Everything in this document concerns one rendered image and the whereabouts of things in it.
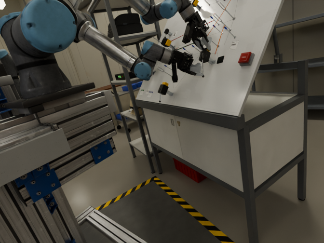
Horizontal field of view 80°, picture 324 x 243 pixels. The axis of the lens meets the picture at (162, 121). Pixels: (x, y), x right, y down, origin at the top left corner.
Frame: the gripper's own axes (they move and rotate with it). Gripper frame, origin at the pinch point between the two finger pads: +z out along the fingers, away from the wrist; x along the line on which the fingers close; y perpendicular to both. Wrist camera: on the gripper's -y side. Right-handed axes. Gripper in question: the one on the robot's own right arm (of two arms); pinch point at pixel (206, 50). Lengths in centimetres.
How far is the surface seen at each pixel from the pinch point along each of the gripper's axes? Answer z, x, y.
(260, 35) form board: 5.1, -27.2, 5.9
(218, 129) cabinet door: 32.6, -8.1, -31.2
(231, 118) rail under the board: 22.4, -22.6, -32.4
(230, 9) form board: -6.5, -3.2, 31.5
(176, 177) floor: 100, 77, -45
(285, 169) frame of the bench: 81, -24, -19
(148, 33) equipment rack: -21, 87, 39
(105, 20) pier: -92, 422, 202
